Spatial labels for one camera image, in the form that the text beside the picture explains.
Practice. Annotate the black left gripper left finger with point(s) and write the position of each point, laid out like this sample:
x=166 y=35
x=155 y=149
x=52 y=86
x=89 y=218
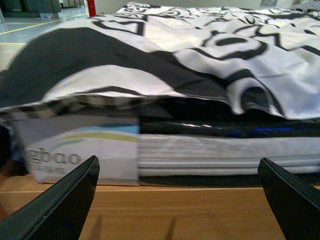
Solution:
x=60 y=212

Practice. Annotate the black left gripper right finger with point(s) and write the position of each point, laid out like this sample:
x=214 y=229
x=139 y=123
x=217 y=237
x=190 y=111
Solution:
x=294 y=202

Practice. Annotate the white printed mattress label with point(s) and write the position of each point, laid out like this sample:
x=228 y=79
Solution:
x=55 y=146

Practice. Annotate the white mattress in plastic wrap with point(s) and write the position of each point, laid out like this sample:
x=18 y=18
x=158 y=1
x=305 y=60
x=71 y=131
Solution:
x=199 y=143

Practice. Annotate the black and white patterned bedsheet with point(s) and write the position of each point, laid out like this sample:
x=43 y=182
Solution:
x=266 y=59

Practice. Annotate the wooden bed frame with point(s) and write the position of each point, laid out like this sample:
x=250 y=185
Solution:
x=180 y=213

